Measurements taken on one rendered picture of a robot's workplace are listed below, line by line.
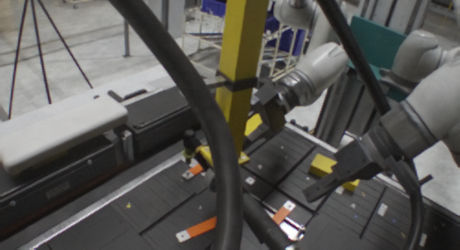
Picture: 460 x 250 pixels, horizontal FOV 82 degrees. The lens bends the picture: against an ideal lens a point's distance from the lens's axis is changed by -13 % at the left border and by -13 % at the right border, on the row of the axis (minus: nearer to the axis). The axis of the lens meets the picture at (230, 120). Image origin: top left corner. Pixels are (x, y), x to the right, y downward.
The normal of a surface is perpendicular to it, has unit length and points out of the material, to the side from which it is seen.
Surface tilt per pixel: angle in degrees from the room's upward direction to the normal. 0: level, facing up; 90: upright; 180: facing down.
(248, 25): 90
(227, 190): 37
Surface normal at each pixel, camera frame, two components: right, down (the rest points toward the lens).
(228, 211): -0.14, -0.43
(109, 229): 0.12, -0.81
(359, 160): -0.65, -0.19
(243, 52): 0.56, 0.53
